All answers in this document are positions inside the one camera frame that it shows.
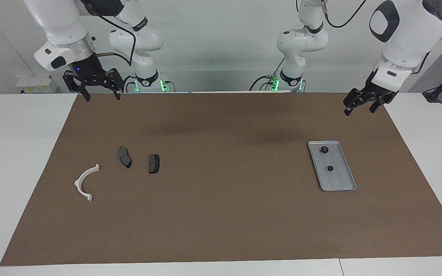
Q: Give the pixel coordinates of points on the rectangular dark brake pad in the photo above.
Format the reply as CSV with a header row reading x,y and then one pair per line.
x,y
154,164

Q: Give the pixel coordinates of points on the curved dark brake pad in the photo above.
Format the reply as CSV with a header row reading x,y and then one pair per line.
x,y
124,156

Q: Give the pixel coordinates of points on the small black round part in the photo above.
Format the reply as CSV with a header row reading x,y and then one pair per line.
x,y
324,150

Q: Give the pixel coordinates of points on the silver metal tray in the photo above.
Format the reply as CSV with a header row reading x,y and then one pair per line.
x,y
338,180

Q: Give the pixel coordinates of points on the brown table mat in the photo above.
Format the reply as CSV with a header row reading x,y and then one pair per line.
x,y
221,222

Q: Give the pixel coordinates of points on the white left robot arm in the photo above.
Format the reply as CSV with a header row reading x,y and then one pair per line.
x,y
409,34

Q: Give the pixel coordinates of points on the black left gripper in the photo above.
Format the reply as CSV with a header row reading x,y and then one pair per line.
x,y
370,94

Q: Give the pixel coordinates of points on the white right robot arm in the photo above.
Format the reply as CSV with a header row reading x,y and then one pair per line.
x,y
60,23

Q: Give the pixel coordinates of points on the white semicircular bracket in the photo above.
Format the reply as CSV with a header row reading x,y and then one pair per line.
x,y
78,184

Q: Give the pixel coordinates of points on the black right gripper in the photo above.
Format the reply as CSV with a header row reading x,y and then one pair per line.
x,y
88,71

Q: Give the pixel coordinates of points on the white wall power box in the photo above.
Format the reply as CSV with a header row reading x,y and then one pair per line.
x,y
37,82

